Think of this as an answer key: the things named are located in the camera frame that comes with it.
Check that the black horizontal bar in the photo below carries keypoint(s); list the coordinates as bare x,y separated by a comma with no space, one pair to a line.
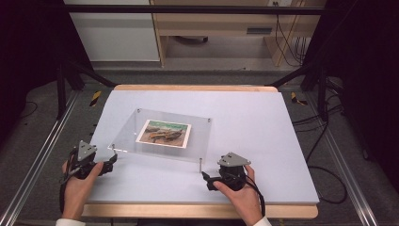
188,9

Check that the yellow black floor tape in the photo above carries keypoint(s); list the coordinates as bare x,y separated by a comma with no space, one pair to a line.
95,98

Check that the dark curtain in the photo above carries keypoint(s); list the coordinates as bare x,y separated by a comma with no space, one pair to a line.
25,47
367,62

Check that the person's left hand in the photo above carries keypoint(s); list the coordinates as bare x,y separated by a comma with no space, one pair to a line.
76,194

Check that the clear acrylic photo frame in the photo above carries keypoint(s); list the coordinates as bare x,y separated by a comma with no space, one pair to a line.
131,132

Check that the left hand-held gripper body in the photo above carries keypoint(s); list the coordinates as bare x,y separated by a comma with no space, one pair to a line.
84,153

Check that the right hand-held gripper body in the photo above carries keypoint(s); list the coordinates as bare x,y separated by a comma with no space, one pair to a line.
232,174

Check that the black metal stand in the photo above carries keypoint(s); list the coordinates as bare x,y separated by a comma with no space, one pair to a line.
322,94
61,91

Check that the grey label plate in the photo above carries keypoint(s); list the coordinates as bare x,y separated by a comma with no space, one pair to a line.
259,30

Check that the person's right hand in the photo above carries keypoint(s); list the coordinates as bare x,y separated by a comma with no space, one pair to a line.
246,201

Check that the white board mat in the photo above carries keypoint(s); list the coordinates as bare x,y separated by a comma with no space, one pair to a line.
251,141

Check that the aluminium rail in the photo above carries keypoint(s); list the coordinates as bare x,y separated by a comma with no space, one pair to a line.
342,157
44,147

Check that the boat picture print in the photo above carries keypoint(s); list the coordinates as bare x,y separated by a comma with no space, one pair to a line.
164,134

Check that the white cabinet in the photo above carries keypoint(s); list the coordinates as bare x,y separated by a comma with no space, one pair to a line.
116,37

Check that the wooden table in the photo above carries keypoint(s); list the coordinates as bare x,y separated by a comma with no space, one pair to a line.
194,211

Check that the light wooden desk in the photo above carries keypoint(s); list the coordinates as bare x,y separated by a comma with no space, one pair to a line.
219,22

